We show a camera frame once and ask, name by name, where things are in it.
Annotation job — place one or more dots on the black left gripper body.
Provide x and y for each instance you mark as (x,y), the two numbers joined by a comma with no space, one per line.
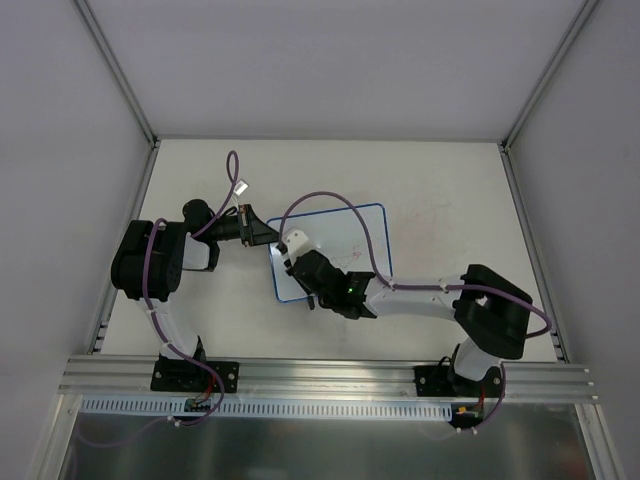
(246,225)

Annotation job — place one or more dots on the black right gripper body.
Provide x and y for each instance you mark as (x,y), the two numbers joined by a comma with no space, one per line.
(298,270)

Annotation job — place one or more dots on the blue framed whiteboard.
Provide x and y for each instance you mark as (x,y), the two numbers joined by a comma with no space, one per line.
(350,239)

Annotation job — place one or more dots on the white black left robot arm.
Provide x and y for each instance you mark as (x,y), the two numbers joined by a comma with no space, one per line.
(148,267)

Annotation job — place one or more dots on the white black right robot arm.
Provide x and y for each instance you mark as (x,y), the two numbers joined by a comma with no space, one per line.
(493,312)

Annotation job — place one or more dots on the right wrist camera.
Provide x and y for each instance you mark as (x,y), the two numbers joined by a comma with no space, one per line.
(294,243)

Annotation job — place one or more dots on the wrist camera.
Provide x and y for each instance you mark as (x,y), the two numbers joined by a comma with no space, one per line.
(240,187)
(294,243)

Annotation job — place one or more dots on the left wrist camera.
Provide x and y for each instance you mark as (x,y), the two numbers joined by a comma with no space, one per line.
(240,187)

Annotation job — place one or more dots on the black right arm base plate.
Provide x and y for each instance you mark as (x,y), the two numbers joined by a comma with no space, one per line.
(441,381)

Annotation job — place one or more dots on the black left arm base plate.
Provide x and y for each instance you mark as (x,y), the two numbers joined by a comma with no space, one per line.
(180,376)

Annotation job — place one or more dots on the slotted white cable duct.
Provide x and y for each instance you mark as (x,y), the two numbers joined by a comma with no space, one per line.
(237,407)

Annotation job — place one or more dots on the aluminium front rail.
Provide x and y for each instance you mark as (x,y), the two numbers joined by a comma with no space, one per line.
(523,382)

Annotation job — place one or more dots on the left aluminium frame post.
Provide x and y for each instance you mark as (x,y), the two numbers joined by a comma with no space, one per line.
(97,34)

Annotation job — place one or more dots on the aluminium frame post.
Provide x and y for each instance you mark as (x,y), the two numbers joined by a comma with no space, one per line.
(97,34)
(560,52)

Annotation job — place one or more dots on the right aluminium frame post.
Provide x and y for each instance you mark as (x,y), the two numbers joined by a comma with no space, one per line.
(560,52)

